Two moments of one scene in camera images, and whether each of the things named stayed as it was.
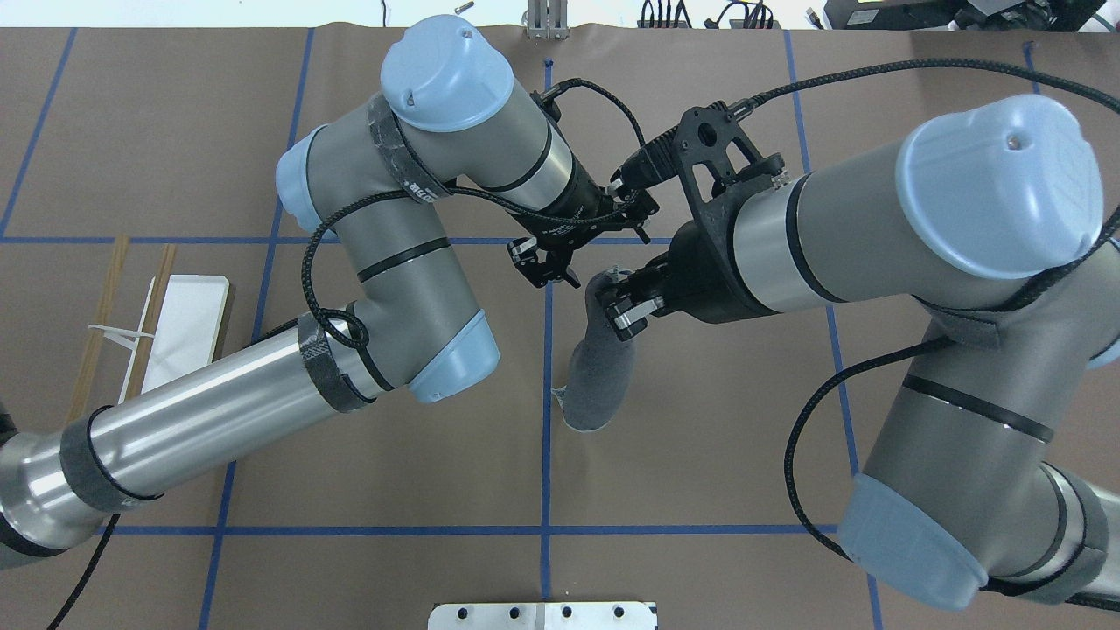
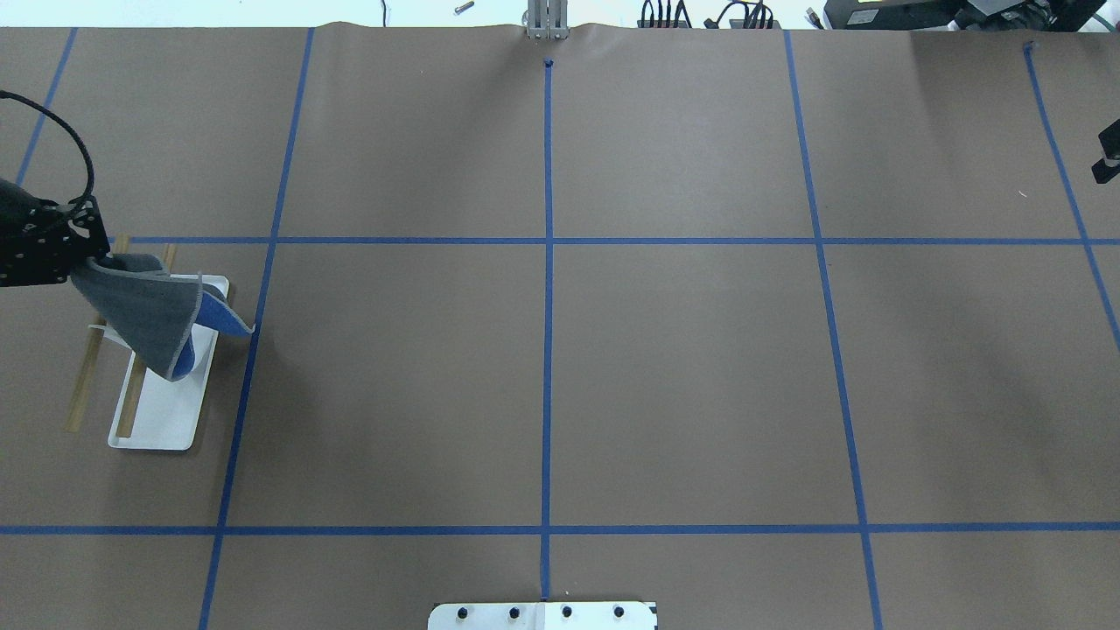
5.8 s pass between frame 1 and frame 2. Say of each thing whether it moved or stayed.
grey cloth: moved
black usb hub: stayed
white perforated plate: stayed
